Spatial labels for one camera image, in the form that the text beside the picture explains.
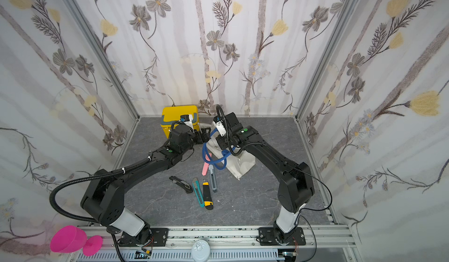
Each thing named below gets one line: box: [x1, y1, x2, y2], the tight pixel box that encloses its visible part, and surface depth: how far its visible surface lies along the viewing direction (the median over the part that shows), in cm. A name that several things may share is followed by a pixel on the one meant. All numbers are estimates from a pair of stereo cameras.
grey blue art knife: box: [208, 163, 217, 193], surface depth 94 cm
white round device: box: [191, 239, 212, 262], surface depth 68 cm
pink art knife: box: [201, 155, 211, 177], surface depth 97 cm
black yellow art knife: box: [202, 181, 214, 210], surface depth 86 cm
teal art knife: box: [191, 177, 205, 208], surface depth 88 cm
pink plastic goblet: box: [49, 225, 104, 257], surface depth 63 cm
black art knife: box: [168, 175, 194, 194], surface depth 90 cm
